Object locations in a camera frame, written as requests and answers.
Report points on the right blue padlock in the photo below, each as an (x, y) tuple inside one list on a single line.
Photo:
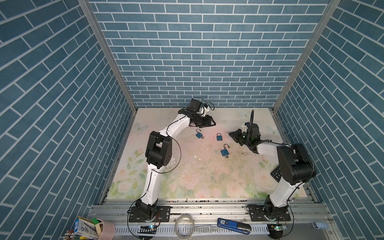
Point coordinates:
[(225, 151)]

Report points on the white blue cardboard box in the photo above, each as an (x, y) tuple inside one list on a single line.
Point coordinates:
[(84, 228)]

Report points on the blue padlock with key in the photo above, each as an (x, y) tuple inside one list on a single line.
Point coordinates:
[(219, 137)]

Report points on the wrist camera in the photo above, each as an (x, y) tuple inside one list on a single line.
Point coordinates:
[(245, 127), (205, 109)]

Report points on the blue black handheld device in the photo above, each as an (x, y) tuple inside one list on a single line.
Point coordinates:
[(234, 226)]

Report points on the pink cup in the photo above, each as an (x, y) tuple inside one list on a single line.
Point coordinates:
[(108, 230)]

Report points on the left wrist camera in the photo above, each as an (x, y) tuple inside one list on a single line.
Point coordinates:
[(205, 109)]

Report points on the far blue padlock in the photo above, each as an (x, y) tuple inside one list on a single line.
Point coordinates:
[(199, 134)]

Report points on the black calculator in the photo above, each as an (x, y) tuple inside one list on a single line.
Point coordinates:
[(276, 173)]

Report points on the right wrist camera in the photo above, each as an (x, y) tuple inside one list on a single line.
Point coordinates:
[(245, 127)]

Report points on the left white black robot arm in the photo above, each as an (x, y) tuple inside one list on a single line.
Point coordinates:
[(159, 153)]

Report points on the small light blue object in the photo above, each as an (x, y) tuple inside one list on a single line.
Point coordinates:
[(320, 225)]

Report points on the floral table mat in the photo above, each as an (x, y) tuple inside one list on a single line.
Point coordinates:
[(202, 172)]

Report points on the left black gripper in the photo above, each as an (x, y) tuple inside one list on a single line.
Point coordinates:
[(202, 120)]

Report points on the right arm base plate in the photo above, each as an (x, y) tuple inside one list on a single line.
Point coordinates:
[(268, 213)]

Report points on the aluminium rail frame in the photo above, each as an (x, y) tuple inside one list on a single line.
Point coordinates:
[(304, 211)]

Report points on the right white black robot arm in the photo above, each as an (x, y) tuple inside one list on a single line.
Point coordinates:
[(295, 164)]

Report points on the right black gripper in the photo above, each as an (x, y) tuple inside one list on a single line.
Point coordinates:
[(240, 136)]

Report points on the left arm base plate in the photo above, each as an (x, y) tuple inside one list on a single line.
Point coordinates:
[(141, 215)]

